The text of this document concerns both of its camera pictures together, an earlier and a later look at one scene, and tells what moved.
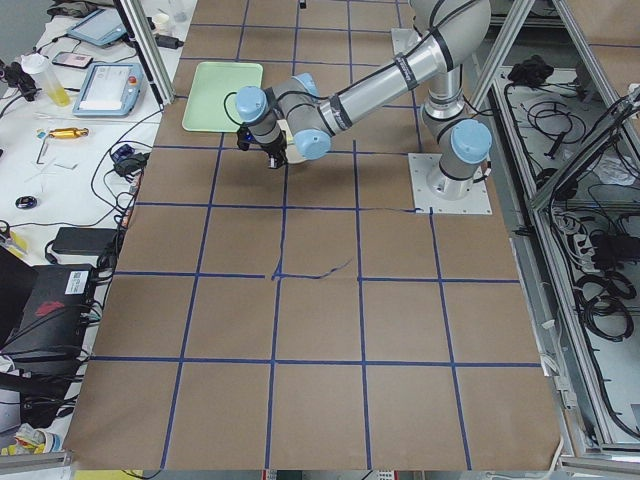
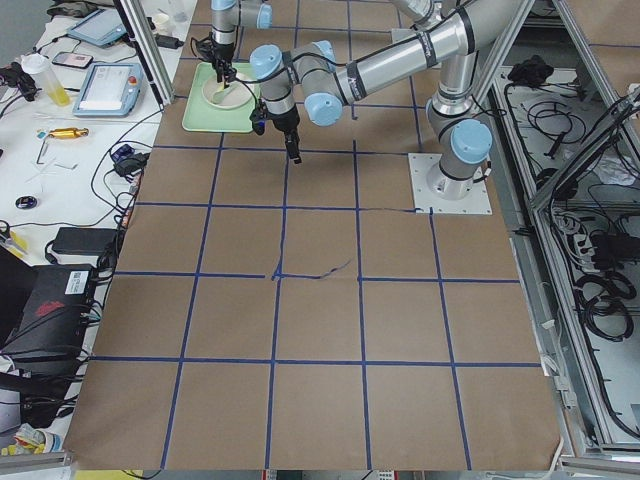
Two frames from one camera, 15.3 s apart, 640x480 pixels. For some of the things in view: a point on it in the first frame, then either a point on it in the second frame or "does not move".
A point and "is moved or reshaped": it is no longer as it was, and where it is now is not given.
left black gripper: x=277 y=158 -> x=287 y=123
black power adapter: x=86 y=241 does not move
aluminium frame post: x=148 y=50 does not move
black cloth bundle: x=530 y=71 does not move
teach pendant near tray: x=111 y=89 does not move
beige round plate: x=292 y=155 is moved or reshaped
